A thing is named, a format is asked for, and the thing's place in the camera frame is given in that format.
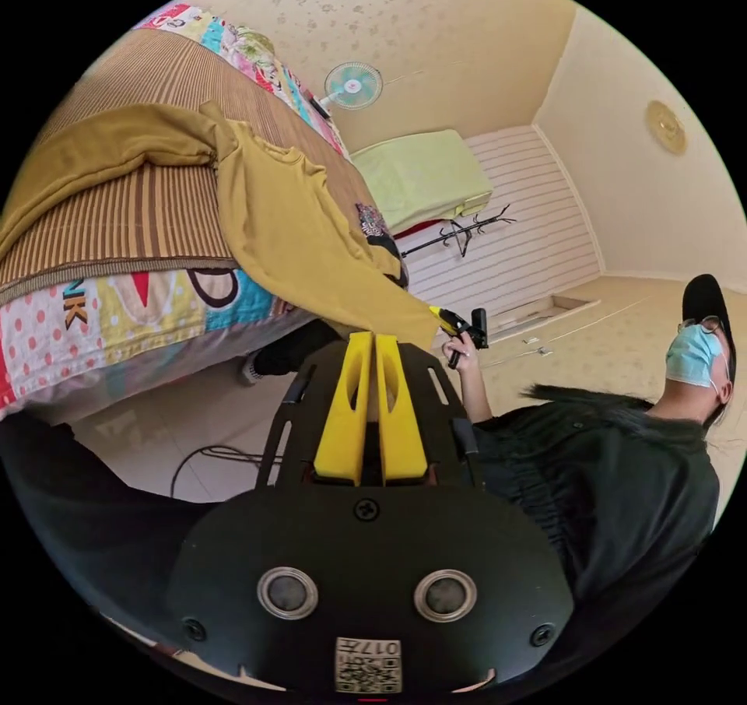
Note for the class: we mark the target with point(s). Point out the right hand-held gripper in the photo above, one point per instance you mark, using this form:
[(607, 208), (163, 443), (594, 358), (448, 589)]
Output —
[(460, 337)]

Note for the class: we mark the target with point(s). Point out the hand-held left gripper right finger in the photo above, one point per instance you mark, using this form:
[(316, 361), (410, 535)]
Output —
[(402, 431)]

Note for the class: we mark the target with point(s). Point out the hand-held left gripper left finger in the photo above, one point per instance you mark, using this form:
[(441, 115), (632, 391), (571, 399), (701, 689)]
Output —
[(338, 425)]

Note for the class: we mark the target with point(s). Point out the yellow long sleeve shirt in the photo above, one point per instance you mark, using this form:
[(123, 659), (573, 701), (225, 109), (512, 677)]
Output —
[(280, 220)]

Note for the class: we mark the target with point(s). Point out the person's right forearm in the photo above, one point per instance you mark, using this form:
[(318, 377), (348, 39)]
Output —
[(480, 398)]

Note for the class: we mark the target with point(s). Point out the person's right hand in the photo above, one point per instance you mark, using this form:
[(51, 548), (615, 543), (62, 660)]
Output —
[(470, 360)]

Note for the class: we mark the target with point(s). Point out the black coat rack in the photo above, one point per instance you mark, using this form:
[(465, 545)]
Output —
[(461, 232)]

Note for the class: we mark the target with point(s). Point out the cupboard under green cloth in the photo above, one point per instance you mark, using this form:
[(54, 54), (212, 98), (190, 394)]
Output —
[(420, 177)]

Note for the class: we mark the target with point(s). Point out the person's body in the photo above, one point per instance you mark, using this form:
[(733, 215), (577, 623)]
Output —
[(613, 471)]

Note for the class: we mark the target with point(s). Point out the teal electric fan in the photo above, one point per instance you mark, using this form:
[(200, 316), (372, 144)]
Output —
[(353, 86)]

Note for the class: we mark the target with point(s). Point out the bed with woven mat and quilt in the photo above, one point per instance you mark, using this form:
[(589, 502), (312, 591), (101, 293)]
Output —
[(140, 215)]

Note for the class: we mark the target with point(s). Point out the round ceiling lamp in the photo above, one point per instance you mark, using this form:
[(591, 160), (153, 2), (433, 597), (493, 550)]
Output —
[(665, 127)]

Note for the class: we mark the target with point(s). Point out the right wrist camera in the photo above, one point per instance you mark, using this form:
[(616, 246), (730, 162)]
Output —
[(480, 327)]

